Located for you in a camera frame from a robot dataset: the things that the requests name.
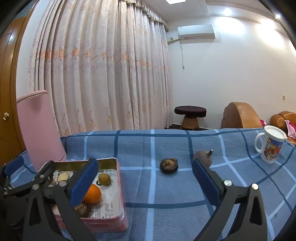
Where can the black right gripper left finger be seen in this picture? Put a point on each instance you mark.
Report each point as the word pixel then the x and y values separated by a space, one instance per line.
pixel 40 222

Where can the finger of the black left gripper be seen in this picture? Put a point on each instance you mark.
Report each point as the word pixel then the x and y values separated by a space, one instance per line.
pixel 8 169

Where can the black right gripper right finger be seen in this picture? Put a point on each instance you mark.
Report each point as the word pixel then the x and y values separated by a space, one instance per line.
pixel 250 221

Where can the round orange tangerine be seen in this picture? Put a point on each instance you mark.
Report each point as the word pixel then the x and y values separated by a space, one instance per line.
pixel 93 195

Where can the small yellow longan fruit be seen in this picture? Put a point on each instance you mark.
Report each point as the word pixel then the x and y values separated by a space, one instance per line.
pixel 104 179

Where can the wooden door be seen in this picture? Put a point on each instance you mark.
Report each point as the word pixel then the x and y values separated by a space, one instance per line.
pixel 11 138

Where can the brown water chestnut in box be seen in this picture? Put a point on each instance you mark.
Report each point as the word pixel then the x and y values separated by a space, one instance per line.
pixel 84 210

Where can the pink tin lid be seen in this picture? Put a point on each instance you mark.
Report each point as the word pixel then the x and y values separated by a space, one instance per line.
pixel 38 128

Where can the pink tin box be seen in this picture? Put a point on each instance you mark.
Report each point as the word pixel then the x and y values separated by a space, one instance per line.
pixel 103 207

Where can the purple passion fruit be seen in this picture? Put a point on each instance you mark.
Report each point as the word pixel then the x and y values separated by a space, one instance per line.
pixel 204 156

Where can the white printed mug with lid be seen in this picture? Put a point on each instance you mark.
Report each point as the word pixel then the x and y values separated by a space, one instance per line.
pixel 272 141

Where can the blue plaid tablecloth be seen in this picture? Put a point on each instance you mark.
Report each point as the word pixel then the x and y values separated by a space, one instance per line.
pixel 173 206

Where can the dark brown water chestnut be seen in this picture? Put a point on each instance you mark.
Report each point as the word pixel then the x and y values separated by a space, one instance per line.
pixel 169 166

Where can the pink floral cushion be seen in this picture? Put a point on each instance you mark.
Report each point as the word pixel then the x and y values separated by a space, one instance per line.
pixel 291 129

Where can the brown leather sofa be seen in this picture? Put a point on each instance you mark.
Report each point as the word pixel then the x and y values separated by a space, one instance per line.
pixel 278 120

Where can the brown leather armchair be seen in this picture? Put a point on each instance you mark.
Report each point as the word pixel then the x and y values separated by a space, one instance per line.
pixel 240 115

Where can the dark round stool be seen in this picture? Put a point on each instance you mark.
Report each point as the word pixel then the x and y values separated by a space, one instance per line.
pixel 191 115

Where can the pink floral curtain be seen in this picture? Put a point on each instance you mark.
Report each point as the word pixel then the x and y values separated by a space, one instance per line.
pixel 104 64

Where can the white wall air conditioner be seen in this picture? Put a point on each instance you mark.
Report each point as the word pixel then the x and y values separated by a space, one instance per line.
pixel 196 32

